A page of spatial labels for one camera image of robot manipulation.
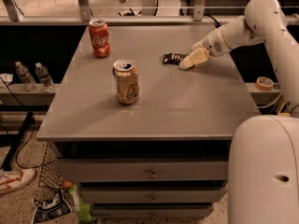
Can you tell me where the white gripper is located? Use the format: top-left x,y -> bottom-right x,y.
179,28 -> 231,70

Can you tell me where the black chocolate RXBAR wrapper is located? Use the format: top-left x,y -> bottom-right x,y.
163,53 -> 186,65

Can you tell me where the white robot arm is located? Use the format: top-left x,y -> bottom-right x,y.
179,0 -> 299,224

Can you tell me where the orange soda can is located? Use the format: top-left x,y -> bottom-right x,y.
112,59 -> 139,105

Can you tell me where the red Coca-Cola can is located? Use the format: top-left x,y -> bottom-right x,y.
89,20 -> 111,58

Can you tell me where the roll of tan tape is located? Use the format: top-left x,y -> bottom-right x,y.
255,77 -> 274,91

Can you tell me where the grey drawer cabinet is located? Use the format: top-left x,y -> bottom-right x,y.
37,25 -> 258,207

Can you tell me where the middle grey drawer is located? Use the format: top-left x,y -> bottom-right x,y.
81,187 -> 227,204

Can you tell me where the grey drawer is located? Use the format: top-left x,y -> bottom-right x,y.
81,187 -> 227,204
92,204 -> 213,218
58,158 -> 228,182

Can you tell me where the top grey drawer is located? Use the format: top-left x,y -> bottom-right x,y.
58,158 -> 228,182

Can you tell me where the right clear water bottle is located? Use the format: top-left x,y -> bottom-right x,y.
36,63 -> 55,93

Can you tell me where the clear water bottle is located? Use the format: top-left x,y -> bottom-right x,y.
15,62 -> 37,91
36,63 -> 55,93

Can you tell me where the left clear water bottle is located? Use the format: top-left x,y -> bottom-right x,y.
15,62 -> 37,91

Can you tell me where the bottom grey drawer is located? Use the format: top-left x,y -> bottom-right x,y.
92,204 -> 213,218

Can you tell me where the grey metal railing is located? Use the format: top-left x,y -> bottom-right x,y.
0,0 -> 298,25

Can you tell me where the green spray bottle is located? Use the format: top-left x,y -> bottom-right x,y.
63,180 -> 97,224

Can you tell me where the crumpled dark snack bag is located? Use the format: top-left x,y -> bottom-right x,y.
32,190 -> 72,224

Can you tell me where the black metal stand leg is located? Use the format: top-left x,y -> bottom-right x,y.
0,112 -> 34,171

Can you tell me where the white orange sneaker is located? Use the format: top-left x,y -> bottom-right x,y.
0,168 -> 36,195

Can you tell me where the black floor cable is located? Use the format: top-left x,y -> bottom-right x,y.
0,76 -> 56,170

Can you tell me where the black wire mesh rack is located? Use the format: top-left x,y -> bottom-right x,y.
38,146 -> 63,189

